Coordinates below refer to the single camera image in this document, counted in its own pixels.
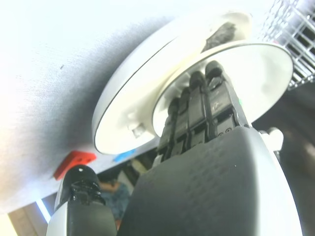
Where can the blue holed toy block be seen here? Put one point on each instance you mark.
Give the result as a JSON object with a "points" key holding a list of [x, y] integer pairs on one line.
{"points": [[123, 156]]}

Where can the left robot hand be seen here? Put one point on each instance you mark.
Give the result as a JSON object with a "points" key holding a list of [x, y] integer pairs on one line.
{"points": [[209, 186]]}

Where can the red triangle block with holes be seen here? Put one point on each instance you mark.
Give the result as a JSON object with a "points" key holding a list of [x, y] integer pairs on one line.
{"points": [[73, 162]]}

